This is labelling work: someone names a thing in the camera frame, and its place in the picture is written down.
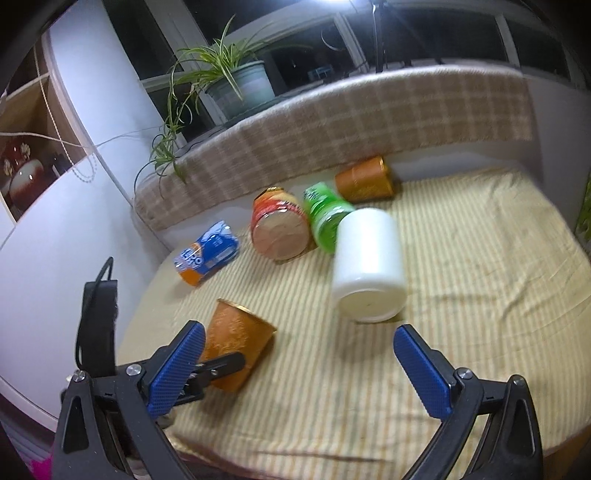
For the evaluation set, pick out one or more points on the green paper box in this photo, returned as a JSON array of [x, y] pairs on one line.
[[583, 223]]

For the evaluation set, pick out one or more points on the striped yellow table cloth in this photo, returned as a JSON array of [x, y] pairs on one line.
[[496, 281]]

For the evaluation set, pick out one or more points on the green bottle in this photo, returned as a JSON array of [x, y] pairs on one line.
[[325, 210]]

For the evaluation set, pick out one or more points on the red instant noodle cup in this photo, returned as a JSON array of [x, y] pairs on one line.
[[279, 227]]

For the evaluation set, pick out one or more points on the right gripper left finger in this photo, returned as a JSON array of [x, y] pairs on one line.
[[105, 419]]

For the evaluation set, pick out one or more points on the orange paper cup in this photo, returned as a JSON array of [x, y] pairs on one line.
[[233, 328], [366, 181]]

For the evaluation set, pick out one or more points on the plaid beige sill cloth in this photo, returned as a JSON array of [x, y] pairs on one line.
[[345, 122]]

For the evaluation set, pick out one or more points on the white curved cabinet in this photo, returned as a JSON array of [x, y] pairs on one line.
[[88, 104]]

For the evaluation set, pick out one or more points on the green potted spider plant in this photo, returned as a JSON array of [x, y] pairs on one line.
[[221, 69]]

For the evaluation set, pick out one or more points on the red white ceramic vase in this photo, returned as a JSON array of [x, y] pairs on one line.
[[25, 176]]

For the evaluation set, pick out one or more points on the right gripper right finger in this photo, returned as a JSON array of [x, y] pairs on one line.
[[510, 446]]

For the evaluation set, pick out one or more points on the blue Arctic Ocean can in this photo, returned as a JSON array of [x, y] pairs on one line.
[[210, 252]]

